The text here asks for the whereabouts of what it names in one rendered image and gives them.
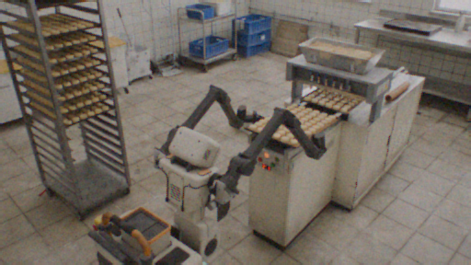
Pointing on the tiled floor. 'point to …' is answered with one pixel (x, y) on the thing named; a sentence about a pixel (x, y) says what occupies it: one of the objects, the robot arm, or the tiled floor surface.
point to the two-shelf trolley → (204, 38)
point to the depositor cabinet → (371, 143)
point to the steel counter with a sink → (445, 88)
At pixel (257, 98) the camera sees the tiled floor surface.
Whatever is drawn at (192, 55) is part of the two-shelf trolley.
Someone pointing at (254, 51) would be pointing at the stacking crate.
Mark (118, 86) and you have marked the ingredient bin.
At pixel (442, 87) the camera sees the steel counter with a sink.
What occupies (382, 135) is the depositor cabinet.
